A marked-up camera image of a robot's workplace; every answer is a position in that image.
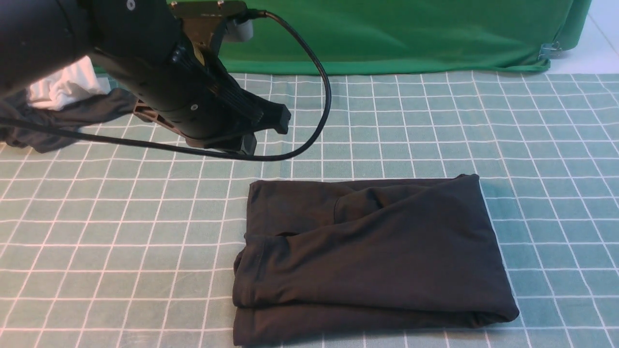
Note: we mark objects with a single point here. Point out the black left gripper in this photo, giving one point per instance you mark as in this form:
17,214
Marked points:
206,108

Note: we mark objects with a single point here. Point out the dark gray long-sleeve shirt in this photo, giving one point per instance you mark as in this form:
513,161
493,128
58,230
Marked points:
373,255

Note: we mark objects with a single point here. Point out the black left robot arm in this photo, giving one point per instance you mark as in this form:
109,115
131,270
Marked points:
166,54

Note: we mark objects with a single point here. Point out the green backdrop cloth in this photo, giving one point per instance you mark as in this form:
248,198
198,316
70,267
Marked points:
374,37

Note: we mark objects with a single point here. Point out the crumpled white garment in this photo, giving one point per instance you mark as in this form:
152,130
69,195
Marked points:
73,83

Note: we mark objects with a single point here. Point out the green checkered tablecloth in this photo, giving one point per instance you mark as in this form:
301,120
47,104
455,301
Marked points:
118,247

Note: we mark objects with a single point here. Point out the crumpled dark gray garment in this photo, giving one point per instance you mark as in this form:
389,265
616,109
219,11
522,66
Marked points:
93,110

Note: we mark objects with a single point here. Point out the silver binder clip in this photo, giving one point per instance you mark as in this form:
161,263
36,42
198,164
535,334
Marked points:
550,51

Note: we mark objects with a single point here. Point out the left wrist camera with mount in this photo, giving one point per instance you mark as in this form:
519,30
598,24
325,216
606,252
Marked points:
210,23

